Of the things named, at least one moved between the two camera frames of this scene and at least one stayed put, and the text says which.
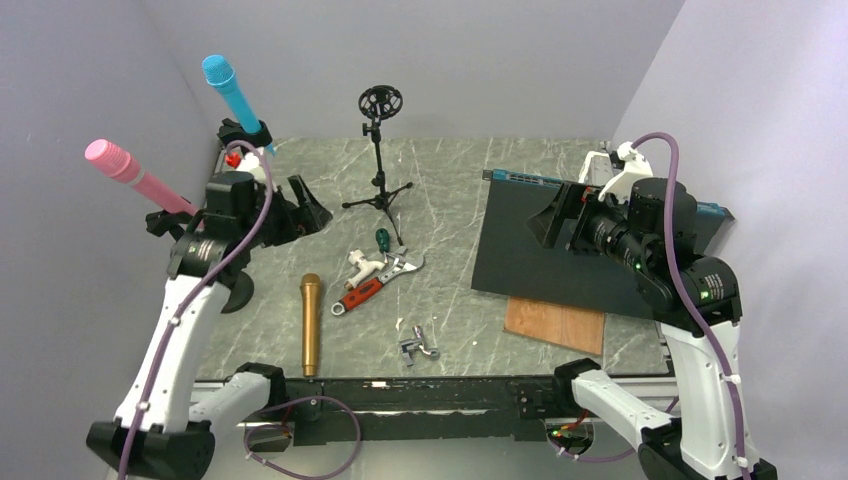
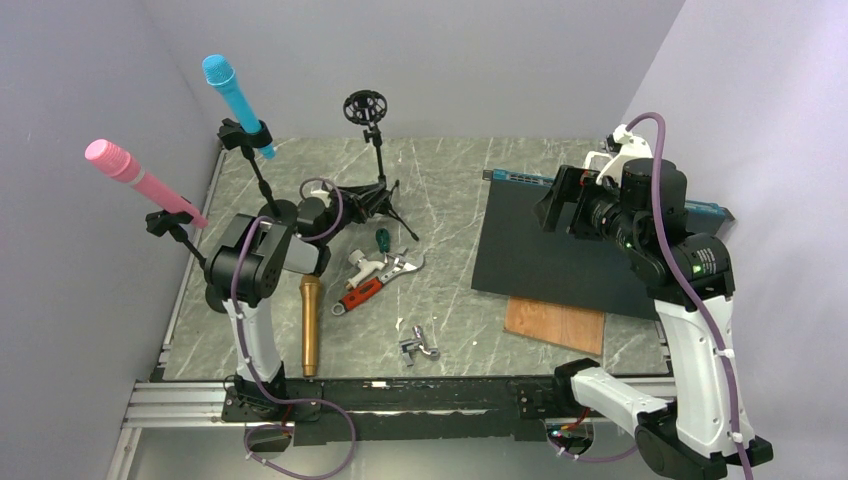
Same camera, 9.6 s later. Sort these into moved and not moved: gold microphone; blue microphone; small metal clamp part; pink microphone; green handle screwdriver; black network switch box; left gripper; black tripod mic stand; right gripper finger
Moved: right gripper finger; left gripper; black tripod mic stand
Not moved: black network switch box; small metal clamp part; gold microphone; blue microphone; green handle screwdriver; pink microphone
